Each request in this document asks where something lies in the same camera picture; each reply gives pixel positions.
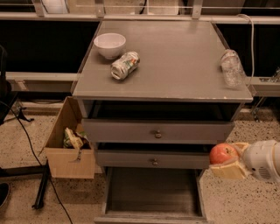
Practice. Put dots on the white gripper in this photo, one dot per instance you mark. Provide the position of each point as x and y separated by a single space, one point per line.
258 159

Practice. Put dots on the red apple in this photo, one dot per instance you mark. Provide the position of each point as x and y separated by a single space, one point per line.
221 153

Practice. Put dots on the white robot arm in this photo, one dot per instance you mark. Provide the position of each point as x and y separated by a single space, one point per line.
277 160

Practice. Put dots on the grey drawer cabinet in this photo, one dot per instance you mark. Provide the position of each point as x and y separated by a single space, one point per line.
179 76

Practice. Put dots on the grey middle drawer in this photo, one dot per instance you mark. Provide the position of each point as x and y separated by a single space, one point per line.
153 155

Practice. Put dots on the grey drawer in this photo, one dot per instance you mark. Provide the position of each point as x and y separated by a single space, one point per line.
153 155
153 196
156 132

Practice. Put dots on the grey bottom drawer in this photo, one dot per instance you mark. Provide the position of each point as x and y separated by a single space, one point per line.
153 196

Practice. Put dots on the grey top drawer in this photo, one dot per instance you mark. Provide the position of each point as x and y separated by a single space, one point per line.
156 132

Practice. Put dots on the clear plastic water bottle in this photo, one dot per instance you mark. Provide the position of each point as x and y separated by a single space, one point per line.
232 68

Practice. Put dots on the crushed soda can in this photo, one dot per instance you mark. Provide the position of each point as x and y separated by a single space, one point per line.
124 66

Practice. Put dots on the snack packets in box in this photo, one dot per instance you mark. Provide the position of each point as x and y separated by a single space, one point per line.
75 140

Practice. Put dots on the white ceramic bowl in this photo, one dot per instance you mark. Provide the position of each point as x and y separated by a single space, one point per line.
110 45

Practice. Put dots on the cardboard box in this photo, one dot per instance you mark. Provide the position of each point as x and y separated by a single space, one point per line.
64 160

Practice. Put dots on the black stand base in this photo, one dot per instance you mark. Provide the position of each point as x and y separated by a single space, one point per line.
43 170

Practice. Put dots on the metal railing frame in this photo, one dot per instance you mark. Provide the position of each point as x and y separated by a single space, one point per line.
260 12

